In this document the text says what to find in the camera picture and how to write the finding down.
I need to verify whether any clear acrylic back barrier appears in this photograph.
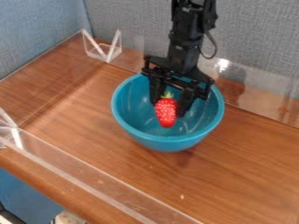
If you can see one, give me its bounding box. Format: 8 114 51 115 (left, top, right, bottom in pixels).
112 27 299 129

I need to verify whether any clear acrylic front barrier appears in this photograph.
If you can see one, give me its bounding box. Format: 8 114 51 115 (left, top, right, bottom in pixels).
0 108 203 224

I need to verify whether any red toy strawberry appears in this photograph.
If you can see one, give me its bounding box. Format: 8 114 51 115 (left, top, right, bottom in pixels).
154 91 178 128

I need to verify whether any clear acrylic corner bracket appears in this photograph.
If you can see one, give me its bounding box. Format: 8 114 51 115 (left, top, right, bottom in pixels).
80 29 123 63

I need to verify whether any blue plastic bowl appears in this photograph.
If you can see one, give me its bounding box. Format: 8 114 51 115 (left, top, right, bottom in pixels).
111 73 226 152

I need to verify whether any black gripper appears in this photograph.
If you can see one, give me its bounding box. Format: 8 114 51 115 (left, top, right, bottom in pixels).
142 55 215 117

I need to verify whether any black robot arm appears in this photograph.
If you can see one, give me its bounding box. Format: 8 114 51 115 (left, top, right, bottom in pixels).
142 0 219 117

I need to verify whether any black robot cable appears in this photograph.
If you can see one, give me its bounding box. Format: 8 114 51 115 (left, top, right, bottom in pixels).
198 30 219 60

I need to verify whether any clear acrylic barrier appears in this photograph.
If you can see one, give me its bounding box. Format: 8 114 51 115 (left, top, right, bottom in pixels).
0 108 203 224
112 27 299 129

